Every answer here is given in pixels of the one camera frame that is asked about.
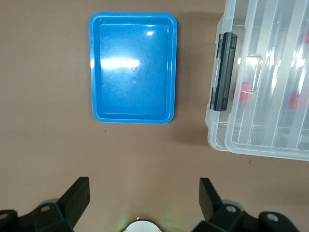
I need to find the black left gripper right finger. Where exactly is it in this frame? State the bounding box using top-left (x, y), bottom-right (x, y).
top-left (193, 178), bottom-right (300, 232)

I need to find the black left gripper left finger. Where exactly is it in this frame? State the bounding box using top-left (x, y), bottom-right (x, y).
top-left (0, 177), bottom-right (91, 232)

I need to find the red block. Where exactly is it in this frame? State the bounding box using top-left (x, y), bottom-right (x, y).
top-left (238, 82), bottom-right (250, 103)

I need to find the clear ribbed plastic lid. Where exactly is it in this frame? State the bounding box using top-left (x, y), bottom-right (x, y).
top-left (224, 0), bottom-right (309, 161)

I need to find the clear plastic storage box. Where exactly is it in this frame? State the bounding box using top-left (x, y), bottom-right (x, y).
top-left (204, 0), bottom-right (309, 161)

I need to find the black box latch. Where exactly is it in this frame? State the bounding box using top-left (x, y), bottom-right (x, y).
top-left (210, 32), bottom-right (239, 112)

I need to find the brown table mat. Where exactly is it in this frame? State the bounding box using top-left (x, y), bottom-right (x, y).
top-left (0, 0), bottom-right (309, 232)

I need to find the blue plastic tray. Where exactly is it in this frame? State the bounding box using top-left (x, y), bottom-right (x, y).
top-left (88, 12), bottom-right (179, 125)

